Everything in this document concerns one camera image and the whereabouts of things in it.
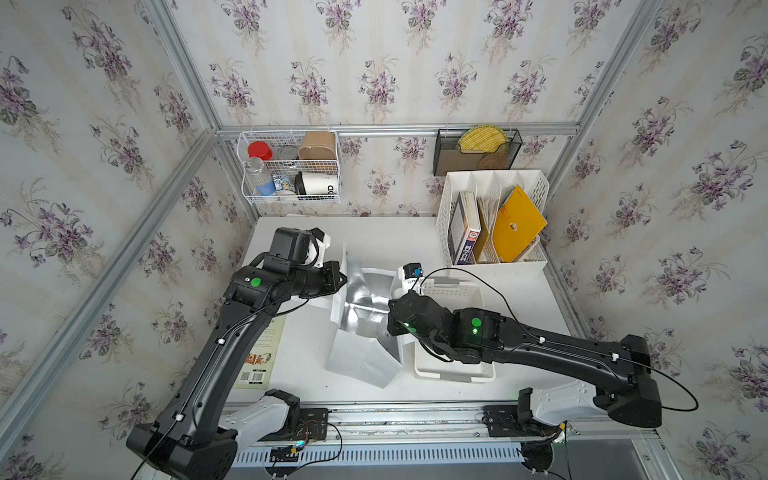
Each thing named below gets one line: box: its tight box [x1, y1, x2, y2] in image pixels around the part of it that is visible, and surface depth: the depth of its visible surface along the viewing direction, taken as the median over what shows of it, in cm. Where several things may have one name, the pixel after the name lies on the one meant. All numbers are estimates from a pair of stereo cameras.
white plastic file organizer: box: [435, 170, 550, 277], surface depth 100 cm
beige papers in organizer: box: [475, 182, 503, 263], surface depth 92 cm
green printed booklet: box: [234, 315, 287, 391], surface depth 85 cm
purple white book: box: [448, 191, 481, 265], surface depth 91 cm
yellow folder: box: [493, 186, 547, 263], surface depth 100 cm
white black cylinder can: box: [302, 172, 339, 195], surface depth 95 cm
